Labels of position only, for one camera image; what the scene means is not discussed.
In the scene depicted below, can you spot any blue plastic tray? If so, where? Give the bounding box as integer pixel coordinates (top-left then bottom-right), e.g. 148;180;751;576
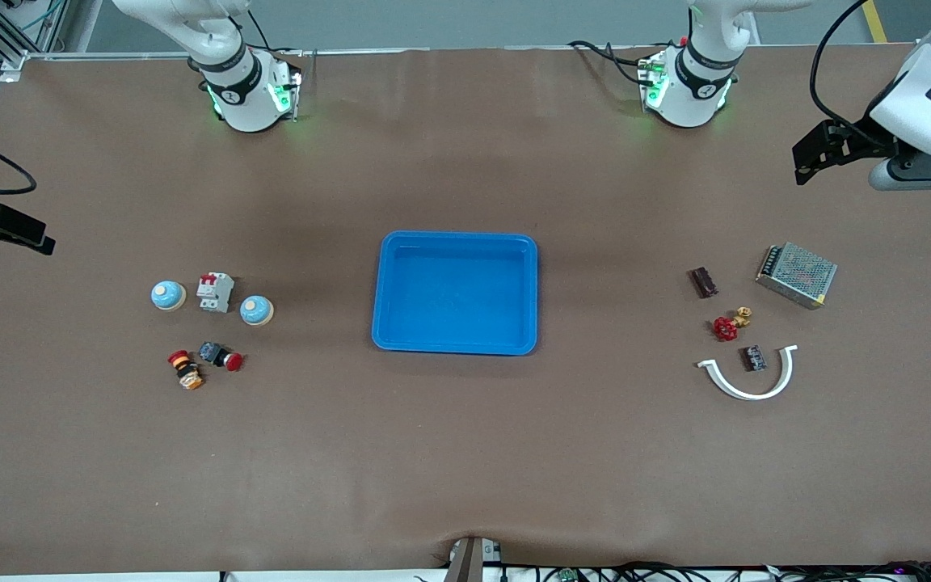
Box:
372;231;539;356

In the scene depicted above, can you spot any brown table edge bracket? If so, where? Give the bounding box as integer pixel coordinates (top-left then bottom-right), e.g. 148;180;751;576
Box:
445;537;503;582

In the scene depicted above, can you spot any white circuit breaker red switch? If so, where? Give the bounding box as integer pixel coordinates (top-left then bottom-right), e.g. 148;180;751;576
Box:
196;272;235;314

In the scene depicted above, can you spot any brown table cover mat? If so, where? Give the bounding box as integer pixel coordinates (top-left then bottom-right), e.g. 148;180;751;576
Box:
0;44;931;576

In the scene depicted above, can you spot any metal mesh power supply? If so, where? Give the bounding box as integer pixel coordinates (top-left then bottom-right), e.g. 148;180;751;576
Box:
755;242;838;310

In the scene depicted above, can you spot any orange red push button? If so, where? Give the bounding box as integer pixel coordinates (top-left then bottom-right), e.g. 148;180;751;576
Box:
167;349;206;391

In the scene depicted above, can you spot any light blue call bell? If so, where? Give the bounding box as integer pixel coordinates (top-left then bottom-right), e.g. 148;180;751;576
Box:
150;280;187;313
239;295;275;327

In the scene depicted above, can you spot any black cable bundle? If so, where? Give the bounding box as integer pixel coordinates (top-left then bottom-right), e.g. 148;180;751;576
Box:
506;560;931;582

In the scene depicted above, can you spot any black emergency stop red button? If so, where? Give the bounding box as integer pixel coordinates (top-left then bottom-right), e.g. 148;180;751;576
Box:
197;341;244;373

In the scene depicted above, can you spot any white half-round pipe clamp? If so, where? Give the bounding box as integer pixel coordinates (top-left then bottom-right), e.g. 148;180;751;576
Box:
697;344;799;402

